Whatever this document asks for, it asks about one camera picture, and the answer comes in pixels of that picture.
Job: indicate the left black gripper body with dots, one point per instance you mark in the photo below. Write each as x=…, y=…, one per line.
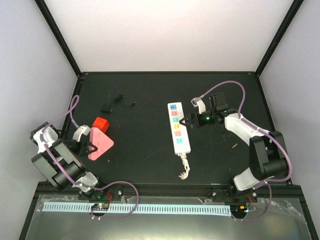
x=80, y=150

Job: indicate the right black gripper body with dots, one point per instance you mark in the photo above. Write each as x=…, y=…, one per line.
x=202, y=122

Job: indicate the pink triangular plug adapter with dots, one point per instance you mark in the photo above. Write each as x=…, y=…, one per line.
x=101, y=141

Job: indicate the white power strip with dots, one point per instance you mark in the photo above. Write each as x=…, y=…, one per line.
x=179, y=132

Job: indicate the red cube plug adapter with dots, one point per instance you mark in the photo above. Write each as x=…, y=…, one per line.
x=101, y=123

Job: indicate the black plug with thin cable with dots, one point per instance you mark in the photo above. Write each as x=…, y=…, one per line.
x=108, y=107

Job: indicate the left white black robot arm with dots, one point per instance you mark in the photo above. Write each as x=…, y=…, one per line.
x=59, y=161

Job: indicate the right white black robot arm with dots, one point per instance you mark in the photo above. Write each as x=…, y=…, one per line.
x=268, y=157

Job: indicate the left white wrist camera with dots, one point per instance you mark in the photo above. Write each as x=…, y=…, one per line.
x=82, y=132

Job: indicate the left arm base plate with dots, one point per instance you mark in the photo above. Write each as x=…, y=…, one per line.
x=100, y=200

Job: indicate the white slotted cable duct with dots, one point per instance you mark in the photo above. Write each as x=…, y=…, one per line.
x=121, y=208

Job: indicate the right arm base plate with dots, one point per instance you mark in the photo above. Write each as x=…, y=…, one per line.
x=229, y=194

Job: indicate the left black frame post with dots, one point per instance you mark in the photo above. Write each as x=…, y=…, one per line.
x=48, y=17

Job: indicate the black frame post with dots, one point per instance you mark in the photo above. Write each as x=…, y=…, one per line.
x=48, y=17
x=283, y=27

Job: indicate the right black frame post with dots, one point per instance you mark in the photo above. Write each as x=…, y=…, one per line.
x=283, y=27

